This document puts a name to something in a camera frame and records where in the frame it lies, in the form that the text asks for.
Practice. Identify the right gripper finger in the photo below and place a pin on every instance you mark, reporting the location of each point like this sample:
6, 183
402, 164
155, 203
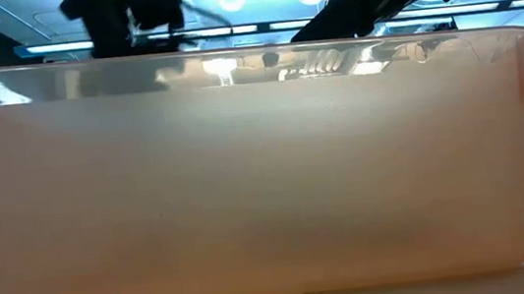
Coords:
351, 15

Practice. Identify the black overhead beam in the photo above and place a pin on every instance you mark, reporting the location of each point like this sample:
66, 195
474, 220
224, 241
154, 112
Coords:
505, 4

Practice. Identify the orange plastic bin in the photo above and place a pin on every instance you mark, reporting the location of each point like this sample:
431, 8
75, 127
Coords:
246, 178

